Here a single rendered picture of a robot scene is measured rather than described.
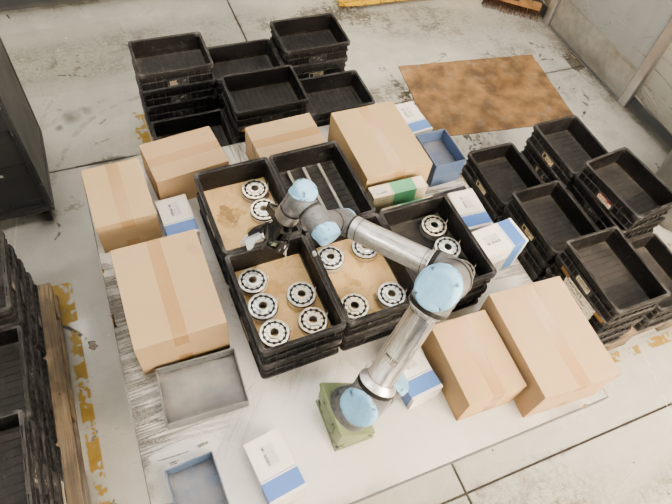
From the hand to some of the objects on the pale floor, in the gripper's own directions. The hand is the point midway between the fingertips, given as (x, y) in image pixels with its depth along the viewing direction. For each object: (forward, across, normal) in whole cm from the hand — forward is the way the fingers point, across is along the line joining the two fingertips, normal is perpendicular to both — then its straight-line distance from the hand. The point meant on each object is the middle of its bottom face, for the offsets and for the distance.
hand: (261, 248), depth 188 cm
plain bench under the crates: (+88, +61, +10) cm, 108 cm away
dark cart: (+146, -89, +113) cm, 205 cm away
